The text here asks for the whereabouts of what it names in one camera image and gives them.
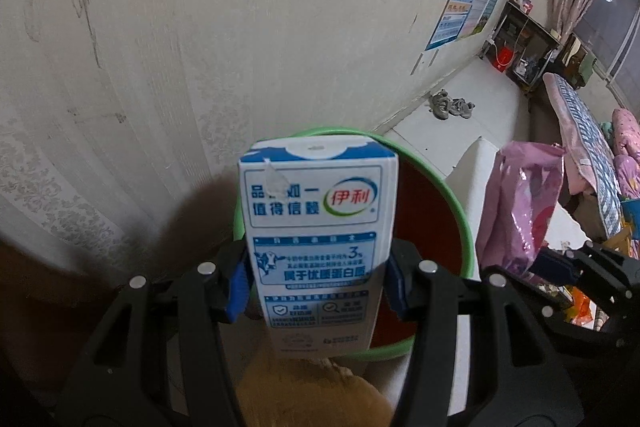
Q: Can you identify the pink printed plastic bag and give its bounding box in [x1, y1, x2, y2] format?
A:
[477, 141, 567, 286]

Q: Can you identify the yellow plush cloth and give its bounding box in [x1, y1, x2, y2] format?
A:
[235, 353, 394, 427]

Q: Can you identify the blue and white milk carton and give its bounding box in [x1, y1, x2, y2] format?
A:
[237, 137, 399, 358]

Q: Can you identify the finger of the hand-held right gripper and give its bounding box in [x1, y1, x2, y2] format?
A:
[536, 292, 640, 359]
[531, 242, 640, 304]

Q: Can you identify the wooden chair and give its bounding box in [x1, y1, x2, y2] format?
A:
[560, 33, 599, 88]

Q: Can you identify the orange plastic bag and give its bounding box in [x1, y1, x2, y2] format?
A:
[565, 287, 596, 333]

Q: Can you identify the window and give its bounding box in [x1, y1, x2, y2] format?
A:
[575, 0, 640, 104]

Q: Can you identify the pink floral quilt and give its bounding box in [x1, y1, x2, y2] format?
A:
[612, 107, 640, 198]

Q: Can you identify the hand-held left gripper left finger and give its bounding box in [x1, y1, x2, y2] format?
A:
[60, 244, 249, 427]

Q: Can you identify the white foam block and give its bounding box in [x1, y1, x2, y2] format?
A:
[445, 136, 591, 258]

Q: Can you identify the dark wooden shelf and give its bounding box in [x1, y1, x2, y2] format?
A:
[500, 0, 562, 95]

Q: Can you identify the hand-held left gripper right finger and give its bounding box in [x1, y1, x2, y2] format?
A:
[383, 239, 586, 427]

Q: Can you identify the green-rimmed red trash bin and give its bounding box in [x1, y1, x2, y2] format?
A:
[232, 127, 473, 360]

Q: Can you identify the red bucket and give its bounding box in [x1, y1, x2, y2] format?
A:
[491, 47, 516, 72]

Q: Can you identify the pink and blue blanket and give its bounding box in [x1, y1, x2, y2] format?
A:
[542, 72, 627, 239]

